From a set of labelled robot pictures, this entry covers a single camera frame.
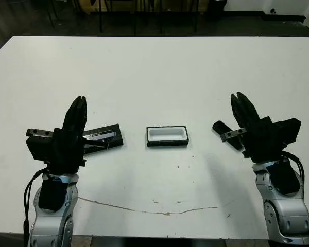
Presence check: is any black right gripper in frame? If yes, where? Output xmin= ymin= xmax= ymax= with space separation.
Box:
xmin=220 ymin=91 xmax=287 ymax=163

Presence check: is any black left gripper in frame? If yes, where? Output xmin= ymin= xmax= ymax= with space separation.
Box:
xmin=25 ymin=96 xmax=109 ymax=177

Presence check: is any black slim camera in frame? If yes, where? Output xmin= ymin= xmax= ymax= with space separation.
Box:
xmin=212 ymin=120 xmax=244 ymax=151

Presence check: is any black printed box lid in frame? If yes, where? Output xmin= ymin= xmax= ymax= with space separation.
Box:
xmin=82 ymin=123 xmax=126 ymax=156

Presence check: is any black box with white insert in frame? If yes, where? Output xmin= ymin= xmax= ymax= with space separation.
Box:
xmin=146 ymin=125 xmax=190 ymax=148

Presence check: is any black robot body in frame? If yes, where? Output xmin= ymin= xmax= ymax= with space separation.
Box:
xmin=125 ymin=237 xmax=226 ymax=247

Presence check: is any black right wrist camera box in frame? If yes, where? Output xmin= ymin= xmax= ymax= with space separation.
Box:
xmin=272 ymin=117 xmax=302 ymax=150

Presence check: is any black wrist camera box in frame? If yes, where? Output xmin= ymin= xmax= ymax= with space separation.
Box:
xmin=272 ymin=117 xmax=302 ymax=150
xmin=26 ymin=136 xmax=56 ymax=163

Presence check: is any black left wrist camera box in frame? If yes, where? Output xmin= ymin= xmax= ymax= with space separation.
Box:
xmin=26 ymin=136 xmax=56 ymax=163

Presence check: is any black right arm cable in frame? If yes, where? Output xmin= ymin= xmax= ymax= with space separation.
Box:
xmin=282 ymin=150 xmax=306 ymax=186

